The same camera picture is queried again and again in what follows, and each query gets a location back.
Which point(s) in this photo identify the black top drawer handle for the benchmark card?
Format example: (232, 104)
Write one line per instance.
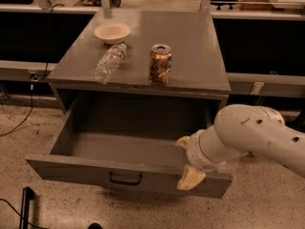
(129, 180)

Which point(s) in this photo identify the grey metal drawer cabinet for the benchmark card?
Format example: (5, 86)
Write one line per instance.
(198, 79)

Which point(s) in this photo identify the grey top drawer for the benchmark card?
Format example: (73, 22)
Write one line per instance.
(99, 135)

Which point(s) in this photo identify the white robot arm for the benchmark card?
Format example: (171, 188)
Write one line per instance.
(238, 130)

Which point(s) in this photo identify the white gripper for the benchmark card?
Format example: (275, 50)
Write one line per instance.
(193, 153)

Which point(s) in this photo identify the black stand base left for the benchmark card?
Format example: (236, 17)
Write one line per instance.
(27, 197)

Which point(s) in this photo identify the white label tag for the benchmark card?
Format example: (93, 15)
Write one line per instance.
(256, 88)

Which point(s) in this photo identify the clear plastic water bottle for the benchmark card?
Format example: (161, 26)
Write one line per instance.
(109, 63)

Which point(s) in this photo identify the orange soda can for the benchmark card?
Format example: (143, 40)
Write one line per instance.
(160, 64)

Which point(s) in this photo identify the beige ceramic bowl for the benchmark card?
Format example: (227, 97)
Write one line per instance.
(112, 33)

